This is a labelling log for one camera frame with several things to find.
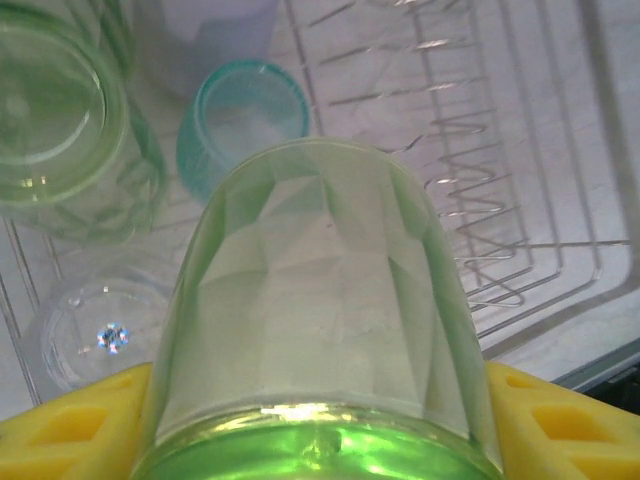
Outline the clear plastic cup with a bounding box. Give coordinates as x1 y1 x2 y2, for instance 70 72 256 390
37 277 174 396

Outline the green faceted plastic cup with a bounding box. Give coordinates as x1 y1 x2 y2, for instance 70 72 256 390
59 0 139 71
130 137 506 480
0 0 169 244

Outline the purple plastic cup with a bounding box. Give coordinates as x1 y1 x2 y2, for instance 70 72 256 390
159 0 279 96

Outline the teal plastic cup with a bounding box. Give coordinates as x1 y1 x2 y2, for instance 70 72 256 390
175 58 311 204

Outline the wire dish rack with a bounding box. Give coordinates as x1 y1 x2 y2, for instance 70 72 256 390
0 0 634 406

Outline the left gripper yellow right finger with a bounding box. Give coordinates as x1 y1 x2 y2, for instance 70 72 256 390
482 362 640 480

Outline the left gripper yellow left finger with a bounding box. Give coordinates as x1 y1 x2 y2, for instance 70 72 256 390
0 362 154 480

